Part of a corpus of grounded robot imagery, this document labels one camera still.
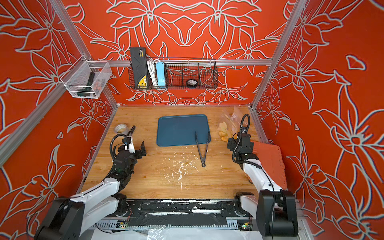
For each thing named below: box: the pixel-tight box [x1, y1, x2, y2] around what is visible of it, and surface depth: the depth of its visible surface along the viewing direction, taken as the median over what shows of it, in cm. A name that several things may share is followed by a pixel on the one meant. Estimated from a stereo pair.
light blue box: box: [156, 62, 165, 86], surface depth 91 cm
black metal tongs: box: [195, 130, 211, 168], surface depth 93 cm
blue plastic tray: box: [156, 114, 211, 147], surface depth 108 cm
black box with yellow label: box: [130, 47, 150, 90], surface depth 89 cm
